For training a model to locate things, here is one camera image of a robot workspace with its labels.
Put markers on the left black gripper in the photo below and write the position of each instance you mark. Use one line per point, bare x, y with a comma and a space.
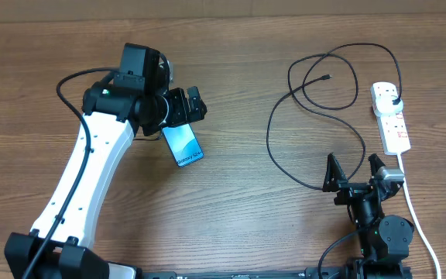
182, 115

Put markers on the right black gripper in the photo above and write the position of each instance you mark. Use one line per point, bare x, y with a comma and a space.
332, 184

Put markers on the Samsung Galaxy smartphone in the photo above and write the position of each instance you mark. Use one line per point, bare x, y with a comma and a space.
183, 145

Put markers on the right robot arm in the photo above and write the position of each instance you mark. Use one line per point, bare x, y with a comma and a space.
384, 239

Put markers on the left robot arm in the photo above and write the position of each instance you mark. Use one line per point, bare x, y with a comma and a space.
131, 102

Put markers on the white charger adapter plug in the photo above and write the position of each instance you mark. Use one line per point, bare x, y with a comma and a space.
384, 106

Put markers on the white power strip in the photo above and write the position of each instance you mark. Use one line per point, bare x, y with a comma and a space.
392, 128

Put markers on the cardboard backdrop panel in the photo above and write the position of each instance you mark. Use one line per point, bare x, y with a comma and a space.
78, 10

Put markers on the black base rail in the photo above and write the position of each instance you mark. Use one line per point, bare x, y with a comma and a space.
308, 273

